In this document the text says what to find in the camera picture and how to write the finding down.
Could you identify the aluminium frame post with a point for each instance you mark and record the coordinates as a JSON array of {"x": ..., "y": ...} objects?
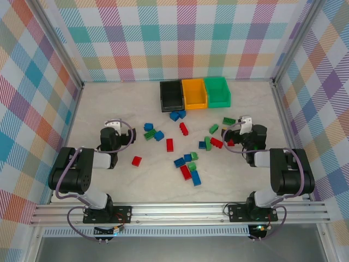
[
  {"x": 60, "y": 46},
  {"x": 296, "y": 41}
]

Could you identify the red lego brick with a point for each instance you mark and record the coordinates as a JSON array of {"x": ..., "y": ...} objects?
[
  {"x": 137, "y": 160},
  {"x": 184, "y": 129},
  {"x": 185, "y": 173},
  {"x": 231, "y": 142},
  {"x": 169, "y": 145},
  {"x": 217, "y": 143}
]

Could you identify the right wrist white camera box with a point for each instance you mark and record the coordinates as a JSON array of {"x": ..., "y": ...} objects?
[{"x": 246, "y": 122}]

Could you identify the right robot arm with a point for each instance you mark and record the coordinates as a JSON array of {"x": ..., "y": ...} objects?
[{"x": 294, "y": 177}]

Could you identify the green lego brick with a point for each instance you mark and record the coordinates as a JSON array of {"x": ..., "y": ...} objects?
[
  {"x": 194, "y": 156},
  {"x": 214, "y": 128},
  {"x": 208, "y": 143},
  {"x": 192, "y": 166},
  {"x": 229, "y": 121},
  {"x": 149, "y": 134}
]

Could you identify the black plastic bin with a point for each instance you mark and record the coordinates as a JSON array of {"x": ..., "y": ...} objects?
[{"x": 170, "y": 94}]

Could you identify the aluminium side rail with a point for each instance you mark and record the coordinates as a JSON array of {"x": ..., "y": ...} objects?
[
  {"x": 286, "y": 122},
  {"x": 75, "y": 109}
]

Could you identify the yellow plastic bin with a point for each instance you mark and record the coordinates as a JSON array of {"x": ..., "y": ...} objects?
[{"x": 193, "y": 92}]

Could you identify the blue lego brick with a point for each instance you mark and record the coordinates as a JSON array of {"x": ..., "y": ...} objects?
[
  {"x": 148, "y": 126},
  {"x": 174, "y": 116},
  {"x": 201, "y": 145},
  {"x": 179, "y": 163},
  {"x": 187, "y": 157},
  {"x": 159, "y": 135},
  {"x": 182, "y": 114},
  {"x": 196, "y": 178}
]

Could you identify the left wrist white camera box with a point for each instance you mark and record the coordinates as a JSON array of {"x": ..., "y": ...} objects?
[{"x": 113, "y": 124}]

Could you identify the black connector board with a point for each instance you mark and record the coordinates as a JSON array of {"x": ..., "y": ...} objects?
[
  {"x": 259, "y": 227},
  {"x": 114, "y": 230}
]

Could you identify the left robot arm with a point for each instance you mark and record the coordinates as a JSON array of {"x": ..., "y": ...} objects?
[{"x": 81, "y": 174}]

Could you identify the aluminium mounting rail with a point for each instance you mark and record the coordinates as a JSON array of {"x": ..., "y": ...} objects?
[{"x": 177, "y": 214}]

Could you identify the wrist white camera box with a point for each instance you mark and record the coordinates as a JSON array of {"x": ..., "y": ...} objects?
[
  {"x": 113, "y": 124},
  {"x": 246, "y": 122}
]

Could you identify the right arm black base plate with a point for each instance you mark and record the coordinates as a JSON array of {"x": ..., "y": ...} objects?
[{"x": 237, "y": 214}]

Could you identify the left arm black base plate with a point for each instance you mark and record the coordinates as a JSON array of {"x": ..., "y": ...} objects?
[{"x": 122, "y": 214}]

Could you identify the green plastic bin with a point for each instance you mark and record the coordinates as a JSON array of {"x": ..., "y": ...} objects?
[{"x": 216, "y": 91}]

